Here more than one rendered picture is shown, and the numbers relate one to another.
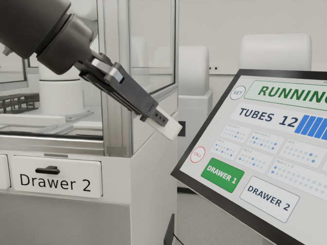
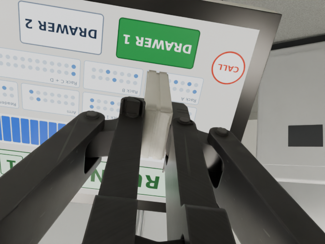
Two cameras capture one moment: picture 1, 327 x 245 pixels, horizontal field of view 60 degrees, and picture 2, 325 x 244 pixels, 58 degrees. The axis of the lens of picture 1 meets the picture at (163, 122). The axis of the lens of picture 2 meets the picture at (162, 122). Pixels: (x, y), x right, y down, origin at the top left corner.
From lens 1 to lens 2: 0.38 m
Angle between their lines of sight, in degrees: 54
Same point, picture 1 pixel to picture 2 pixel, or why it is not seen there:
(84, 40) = not seen: outside the picture
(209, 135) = (217, 106)
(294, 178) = (40, 64)
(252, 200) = (79, 17)
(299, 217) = (7, 15)
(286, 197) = (36, 37)
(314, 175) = (19, 73)
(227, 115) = not seen: hidden behind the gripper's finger
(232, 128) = not seen: hidden behind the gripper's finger
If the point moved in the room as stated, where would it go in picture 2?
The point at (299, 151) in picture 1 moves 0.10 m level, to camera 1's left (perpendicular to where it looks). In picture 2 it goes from (54, 101) to (83, 82)
